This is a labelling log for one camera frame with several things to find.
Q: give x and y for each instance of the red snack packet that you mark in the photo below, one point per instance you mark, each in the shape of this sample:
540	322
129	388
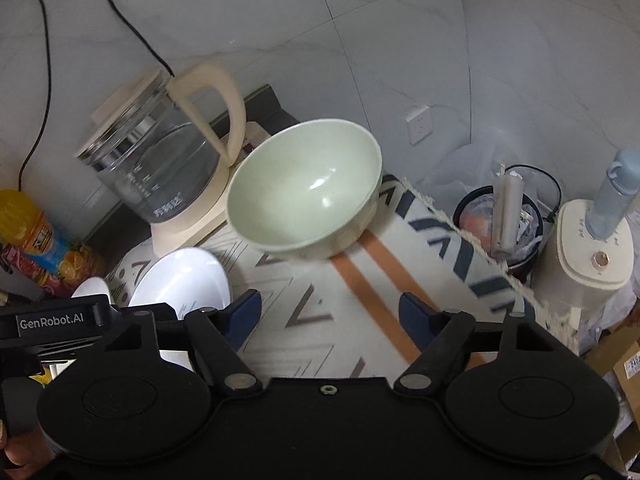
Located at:
30	270

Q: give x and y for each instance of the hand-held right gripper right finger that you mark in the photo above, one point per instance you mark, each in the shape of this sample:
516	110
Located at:
416	312

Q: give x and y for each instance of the person's left hand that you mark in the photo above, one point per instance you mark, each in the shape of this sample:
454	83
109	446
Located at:
15	452

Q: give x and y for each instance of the black trash bin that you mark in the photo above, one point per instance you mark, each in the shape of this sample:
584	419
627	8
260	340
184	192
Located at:
525	262

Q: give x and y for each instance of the patterned tablecloth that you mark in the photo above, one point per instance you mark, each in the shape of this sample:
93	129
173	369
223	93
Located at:
320	285

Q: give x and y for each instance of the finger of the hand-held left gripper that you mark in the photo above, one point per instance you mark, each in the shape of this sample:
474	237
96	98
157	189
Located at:
145	312

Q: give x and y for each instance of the white printed plate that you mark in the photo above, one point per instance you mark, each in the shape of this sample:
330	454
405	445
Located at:
180	275

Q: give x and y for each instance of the cream kettle base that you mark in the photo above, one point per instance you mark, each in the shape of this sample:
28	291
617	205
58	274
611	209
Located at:
200	232

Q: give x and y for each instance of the light green bowl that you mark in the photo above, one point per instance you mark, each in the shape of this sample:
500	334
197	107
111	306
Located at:
300	185

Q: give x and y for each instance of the orange juice bottle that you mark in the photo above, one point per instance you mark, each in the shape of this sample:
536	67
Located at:
40	237

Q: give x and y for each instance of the light blue bottle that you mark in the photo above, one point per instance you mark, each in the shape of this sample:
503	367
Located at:
612	195

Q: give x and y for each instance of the white wall socket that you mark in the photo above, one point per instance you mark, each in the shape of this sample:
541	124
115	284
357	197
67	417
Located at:
419	125

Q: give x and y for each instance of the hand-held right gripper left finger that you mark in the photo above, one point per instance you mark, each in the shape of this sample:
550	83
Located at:
245	312

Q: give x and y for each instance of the small white plate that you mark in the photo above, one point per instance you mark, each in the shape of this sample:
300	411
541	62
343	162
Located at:
92	287

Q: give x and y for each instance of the white paper roll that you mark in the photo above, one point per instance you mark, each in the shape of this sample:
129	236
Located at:
507	210

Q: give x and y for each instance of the cardboard box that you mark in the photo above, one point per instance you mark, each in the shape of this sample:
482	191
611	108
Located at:
615	355

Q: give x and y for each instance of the cream water dispenser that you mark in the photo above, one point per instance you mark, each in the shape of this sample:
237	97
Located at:
575	270

